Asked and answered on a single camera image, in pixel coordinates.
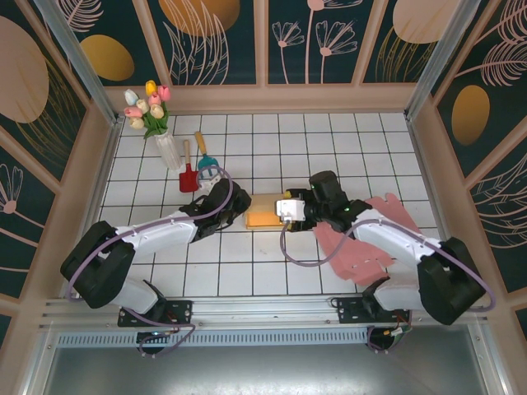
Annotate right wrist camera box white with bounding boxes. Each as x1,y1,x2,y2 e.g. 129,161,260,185
274,198,306,224

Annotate yellow paper box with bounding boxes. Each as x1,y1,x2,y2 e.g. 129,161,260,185
245,193,289,231

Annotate artificial tulip bouquet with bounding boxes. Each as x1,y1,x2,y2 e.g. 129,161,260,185
123,80,172,141

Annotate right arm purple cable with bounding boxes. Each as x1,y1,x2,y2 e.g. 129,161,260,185
279,221,498,356

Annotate pink paper box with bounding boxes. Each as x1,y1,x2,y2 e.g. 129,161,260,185
312,195,421,286

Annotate red toy shovel wooden handle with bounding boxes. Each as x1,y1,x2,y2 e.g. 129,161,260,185
178,139,200,193

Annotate grey slotted cable duct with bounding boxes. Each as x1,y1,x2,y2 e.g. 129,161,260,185
55,332,371,348

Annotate aluminium frame post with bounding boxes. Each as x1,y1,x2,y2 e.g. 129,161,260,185
403,0,485,123
32,0,124,127

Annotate teal toy rake wooden handle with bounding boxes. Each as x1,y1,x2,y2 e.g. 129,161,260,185
194,131,222,176

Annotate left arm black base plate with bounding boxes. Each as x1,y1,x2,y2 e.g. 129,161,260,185
117,299,194,328

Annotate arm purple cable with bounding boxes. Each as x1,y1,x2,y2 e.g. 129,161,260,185
67,166,235,358
279,221,498,356

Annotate aluminium mounting rail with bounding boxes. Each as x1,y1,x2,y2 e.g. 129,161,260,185
39,291,491,331

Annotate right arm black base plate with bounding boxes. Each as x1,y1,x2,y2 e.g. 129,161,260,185
331,294,413,326

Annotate white ribbed vase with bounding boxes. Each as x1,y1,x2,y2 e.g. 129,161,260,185
154,132,184,170

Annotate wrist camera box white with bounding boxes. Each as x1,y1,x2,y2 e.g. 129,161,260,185
274,198,306,224
198,166,223,190

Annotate controller board with wires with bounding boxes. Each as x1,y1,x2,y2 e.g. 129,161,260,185
382,314,414,345

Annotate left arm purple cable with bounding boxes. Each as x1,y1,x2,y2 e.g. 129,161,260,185
67,166,235,358

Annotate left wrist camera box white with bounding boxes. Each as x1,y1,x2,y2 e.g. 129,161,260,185
198,166,223,190

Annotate grey metal sheet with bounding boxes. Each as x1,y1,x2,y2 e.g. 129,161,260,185
24,324,507,395

